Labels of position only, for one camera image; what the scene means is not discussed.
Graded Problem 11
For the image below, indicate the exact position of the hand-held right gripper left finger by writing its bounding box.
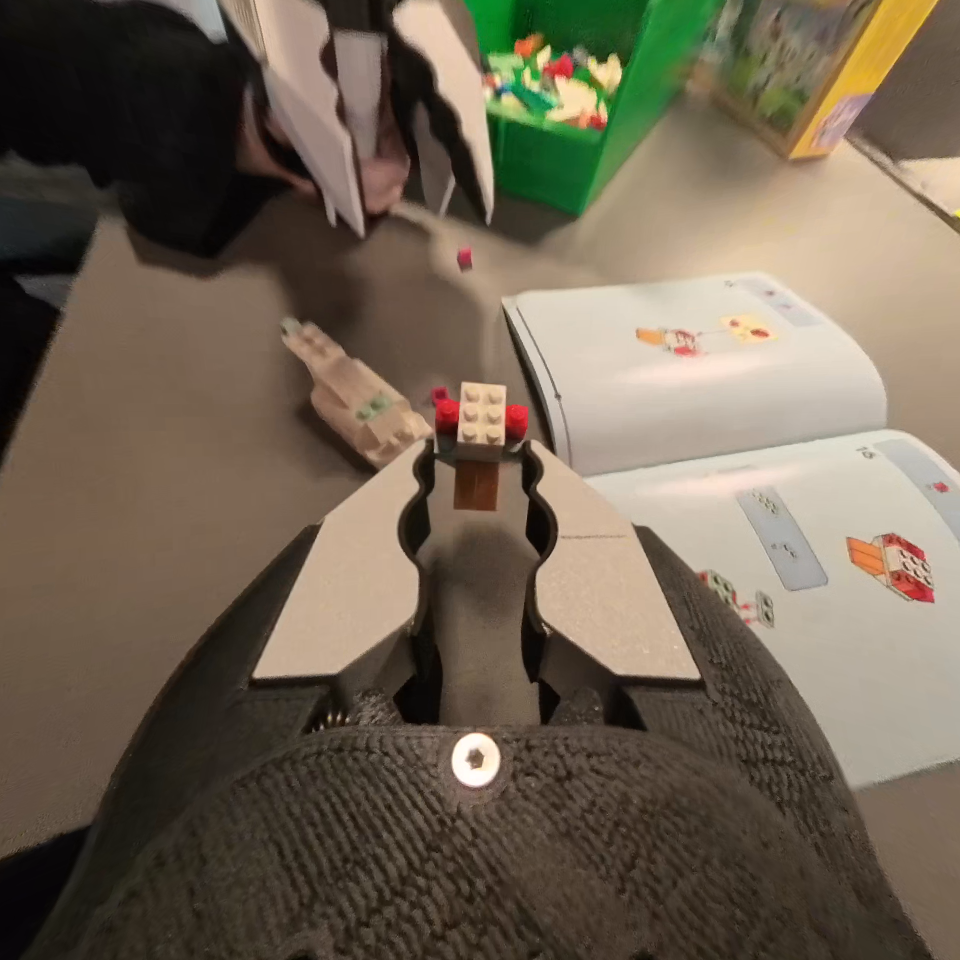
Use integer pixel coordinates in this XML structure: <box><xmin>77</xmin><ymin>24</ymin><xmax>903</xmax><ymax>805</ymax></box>
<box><xmin>252</xmin><ymin>438</ymin><xmax>439</xmax><ymax>687</ymax></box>

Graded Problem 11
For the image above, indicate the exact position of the tan lego assembly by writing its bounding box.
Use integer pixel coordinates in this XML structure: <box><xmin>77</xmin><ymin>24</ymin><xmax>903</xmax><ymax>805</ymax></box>
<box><xmin>279</xmin><ymin>317</ymin><xmax>435</xmax><ymax>471</ymax></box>

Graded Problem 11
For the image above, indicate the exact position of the person's left forearm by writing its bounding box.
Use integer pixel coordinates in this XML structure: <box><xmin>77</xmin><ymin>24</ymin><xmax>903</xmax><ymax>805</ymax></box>
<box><xmin>0</xmin><ymin>0</ymin><xmax>316</xmax><ymax>260</ymax></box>

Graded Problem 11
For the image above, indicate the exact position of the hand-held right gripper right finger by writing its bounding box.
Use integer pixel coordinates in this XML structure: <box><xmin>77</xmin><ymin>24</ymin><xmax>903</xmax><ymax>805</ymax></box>
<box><xmin>523</xmin><ymin>438</ymin><xmax>704</xmax><ymax>685</ymax></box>

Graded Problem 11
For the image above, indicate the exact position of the open instruction booklet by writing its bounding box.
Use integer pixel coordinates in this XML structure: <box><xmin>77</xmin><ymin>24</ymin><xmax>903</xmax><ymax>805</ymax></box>
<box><xmin>501</xmin><ymin>271</ymin><xmax>960</xmax><ymax>790</ymax></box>

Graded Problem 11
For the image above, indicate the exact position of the yellow lego set box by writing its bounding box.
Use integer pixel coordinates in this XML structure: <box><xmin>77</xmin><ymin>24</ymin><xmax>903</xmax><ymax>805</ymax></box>
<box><xmin>686</xmin><ymin>0</ymin><xmax>942</xmax><ymax>161</ymax></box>

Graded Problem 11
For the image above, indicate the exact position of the white and red lego assembly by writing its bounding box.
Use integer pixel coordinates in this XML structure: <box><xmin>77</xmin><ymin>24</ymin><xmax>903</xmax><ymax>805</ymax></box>
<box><xmin>433</xmin><ymin>381</ymin><xmax>531</xmax><ymax>513</ymax></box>

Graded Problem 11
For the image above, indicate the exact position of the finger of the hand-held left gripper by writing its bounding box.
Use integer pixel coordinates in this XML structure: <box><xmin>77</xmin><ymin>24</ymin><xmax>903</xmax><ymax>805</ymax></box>
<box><xmin>217</xmin><ymin>0</ymin><xmax>369</xmax><ymax>240</ymax></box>
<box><xmin>390</xmin><ymin>0</ymin><xmax>498</xmax><ymax>226</ymax></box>

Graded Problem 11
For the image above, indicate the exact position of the person's left hand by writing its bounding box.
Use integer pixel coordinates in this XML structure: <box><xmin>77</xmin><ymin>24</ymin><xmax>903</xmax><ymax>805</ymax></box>
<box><xmin>358</xmin><ymin>112</ymin><xmax>412</xmax><ymax>220</ymax></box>

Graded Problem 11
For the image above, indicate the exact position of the green storage bin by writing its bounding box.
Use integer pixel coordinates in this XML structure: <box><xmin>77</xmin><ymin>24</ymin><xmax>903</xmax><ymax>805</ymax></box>
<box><xmin>463</xmin><ymin>0</ymin><xmax>725</xmax><ymax>219</ymax></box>

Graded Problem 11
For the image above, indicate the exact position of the pile of loose lego bricks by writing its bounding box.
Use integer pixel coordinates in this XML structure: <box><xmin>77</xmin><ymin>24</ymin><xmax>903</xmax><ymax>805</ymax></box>
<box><xmin>480</xmin><ymin>31</ymin><xmax>625</xmax><ymax>132</ymax></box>

